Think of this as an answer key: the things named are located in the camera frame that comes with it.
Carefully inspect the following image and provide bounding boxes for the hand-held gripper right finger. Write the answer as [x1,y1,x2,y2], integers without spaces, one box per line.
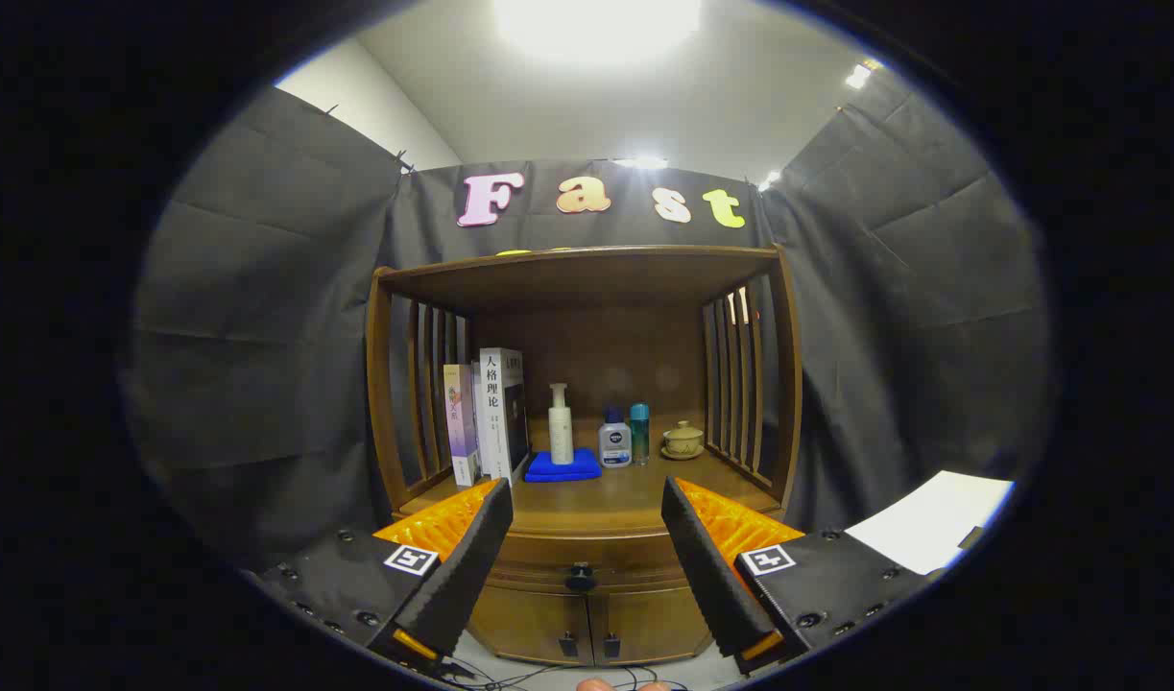
[660,476,943,675]

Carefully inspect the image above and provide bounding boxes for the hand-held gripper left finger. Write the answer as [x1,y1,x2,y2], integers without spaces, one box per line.
[246,478,514,673]

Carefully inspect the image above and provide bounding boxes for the wooden drawer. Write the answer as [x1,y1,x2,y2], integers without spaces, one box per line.
[486,528,703,594]

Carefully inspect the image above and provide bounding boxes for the wooden cabinet door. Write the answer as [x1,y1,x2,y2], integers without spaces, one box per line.
[468,584,592,665]
[587,585,712,665]

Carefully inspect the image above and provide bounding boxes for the wooden countertop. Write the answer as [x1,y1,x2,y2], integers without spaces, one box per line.
[399,446,781,538]

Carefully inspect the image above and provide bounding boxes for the wooden cabinet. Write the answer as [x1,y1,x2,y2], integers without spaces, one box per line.
[364,245,804,668]

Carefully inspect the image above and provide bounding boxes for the yellow lidded teacup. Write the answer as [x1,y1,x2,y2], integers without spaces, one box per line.
[661,420,706,461]

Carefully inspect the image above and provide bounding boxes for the blue folded cloth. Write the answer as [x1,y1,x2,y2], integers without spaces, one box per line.
[524,448,603,483]

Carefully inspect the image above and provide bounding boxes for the purple book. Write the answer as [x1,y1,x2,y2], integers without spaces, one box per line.
[443,363,482,488]

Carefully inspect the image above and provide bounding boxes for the white book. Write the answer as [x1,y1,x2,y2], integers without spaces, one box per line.
[478,346,532,484]

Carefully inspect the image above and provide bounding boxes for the white lotion bottle blue cap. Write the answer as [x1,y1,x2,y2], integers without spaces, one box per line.
[598,408,634,469]

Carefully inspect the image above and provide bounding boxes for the white pump bottle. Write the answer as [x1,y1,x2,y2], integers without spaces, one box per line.
[548,383,575,465]

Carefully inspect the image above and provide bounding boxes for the white side table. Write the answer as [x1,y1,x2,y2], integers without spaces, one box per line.
[844,469,1016,577]

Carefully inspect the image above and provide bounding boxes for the ceiling light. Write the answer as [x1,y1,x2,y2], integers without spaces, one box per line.
[495,0,703,63]

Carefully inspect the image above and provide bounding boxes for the black cables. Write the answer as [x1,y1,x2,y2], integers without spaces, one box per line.
[441,657,688,691]

